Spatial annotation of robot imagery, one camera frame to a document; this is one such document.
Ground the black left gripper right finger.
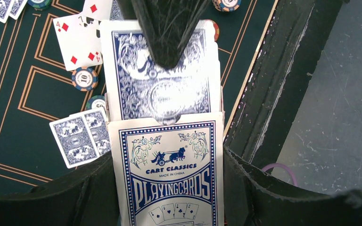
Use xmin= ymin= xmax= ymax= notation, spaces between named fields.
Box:
xmin=224 ymin=147 xmax=362 ymax=226

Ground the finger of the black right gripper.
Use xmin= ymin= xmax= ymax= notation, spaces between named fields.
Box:
xmin=117 ymin=0 xmax=209 ymax=69

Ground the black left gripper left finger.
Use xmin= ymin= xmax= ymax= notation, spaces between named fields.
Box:
xmin=0 ymin=152 xmax=119 ymax=226

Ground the orange red chip stack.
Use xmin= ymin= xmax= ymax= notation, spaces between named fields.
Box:
xmin=209 ymin=19 xmax=220 ymax=41

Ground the pink blue chip stack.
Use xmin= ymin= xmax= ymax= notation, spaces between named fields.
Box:
xmin=212 ymin=0 xmax=241 ymax=12

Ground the card protruding from box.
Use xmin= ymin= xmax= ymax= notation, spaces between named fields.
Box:
xmin=99 ymin=20 xmax=221 ymax=123

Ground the red diamonds face-up card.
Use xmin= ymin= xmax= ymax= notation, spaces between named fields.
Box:
xmin=82 ymin=0 xmax=113 ymax=20

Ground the blue white card deck box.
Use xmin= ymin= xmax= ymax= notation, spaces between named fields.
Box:
xmin=107 ymin=104 xmax=225 ymax=226

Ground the four of diamonds card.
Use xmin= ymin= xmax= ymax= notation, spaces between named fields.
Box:
xmin=53 ymin=14 xmax=103 ymax=71

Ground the pink blue chips small pile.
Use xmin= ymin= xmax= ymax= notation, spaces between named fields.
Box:
xmin=71 ymin=67 xmax=99 ymax=91

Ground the face-down card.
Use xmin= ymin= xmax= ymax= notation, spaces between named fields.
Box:
xmin=109 ymin=0 xmax=123 ymax=21

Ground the seven of spades card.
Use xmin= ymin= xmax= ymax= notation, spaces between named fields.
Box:
xmin=77 ymin=15 xmax=101 ymax=39

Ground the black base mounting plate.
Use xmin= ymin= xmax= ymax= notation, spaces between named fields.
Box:
xmin=224 ymin=0 xmax=344 ymax=168

